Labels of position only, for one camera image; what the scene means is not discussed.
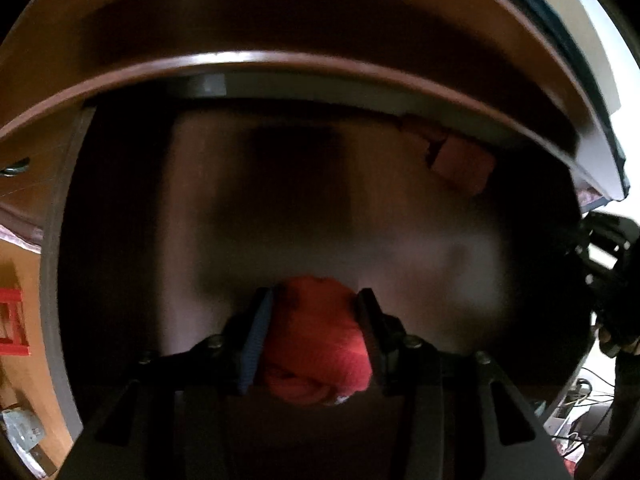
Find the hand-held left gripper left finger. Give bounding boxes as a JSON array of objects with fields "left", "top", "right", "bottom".
[{"left": 57, "top": 286, "right": 276, "bottom": 480}]

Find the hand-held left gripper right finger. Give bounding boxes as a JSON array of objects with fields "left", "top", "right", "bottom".
[{"left": 356, "top": 287, "right": 576, "bottom": 480}]

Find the red underwear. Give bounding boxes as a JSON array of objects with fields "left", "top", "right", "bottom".
[{"left": 257, "top": 275, "right": 373, "bottom": 407}]

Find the wooden desk drawer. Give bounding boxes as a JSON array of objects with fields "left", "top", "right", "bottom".
[{"left": 40, "top": 95, "right": 608, "bottom": 443}]

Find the salmon pink underwear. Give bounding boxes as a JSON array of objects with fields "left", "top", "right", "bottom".
[{"left": 400, "top": 115, "right": 497, "bottom": 197}]

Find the person's right hand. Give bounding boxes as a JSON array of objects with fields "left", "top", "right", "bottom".
[{"left": 597, "top": 325, "right": 640, "bottom": 359}]

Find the pink striped cloth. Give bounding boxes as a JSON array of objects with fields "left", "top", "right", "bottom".
[
  {"left": 0, "top": 222, "right": 43, "bottom": 253},
  {"left": 575, "top": 185, "right": 608, "bottom": 209}
]

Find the red plastic stool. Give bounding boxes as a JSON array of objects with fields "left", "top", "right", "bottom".
[{"left": 0, "top": 287, "right": 32, "bottom": 358}]

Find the grey plastic packet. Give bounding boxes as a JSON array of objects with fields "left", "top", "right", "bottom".
[{"left": 0, "top": 406, "right": 48, "bottom": 478}]

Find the blue plaid tablecloth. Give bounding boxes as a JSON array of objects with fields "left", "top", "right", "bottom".
[{"left": 525, "top": 0, "right": 631, "bottom": 201}]

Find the dark wooden desk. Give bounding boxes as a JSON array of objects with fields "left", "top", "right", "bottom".
[{"left": 0, "top": 0, "right": 628, "bottom": 441}]

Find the tangle of floor cables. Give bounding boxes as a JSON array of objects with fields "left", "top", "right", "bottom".
[{"left": 545, "top": 367, "right": 618, "bottom": 461}]

